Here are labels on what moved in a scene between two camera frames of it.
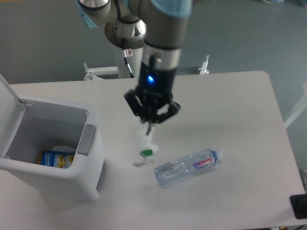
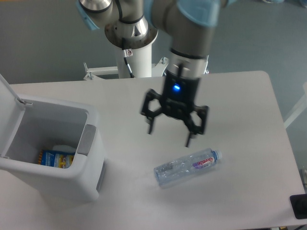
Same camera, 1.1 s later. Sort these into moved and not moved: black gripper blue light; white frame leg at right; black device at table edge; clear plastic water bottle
Moved: black gripper blue light
Not moved: white frame leg at right; clear plastic water bottle; black device at table edge
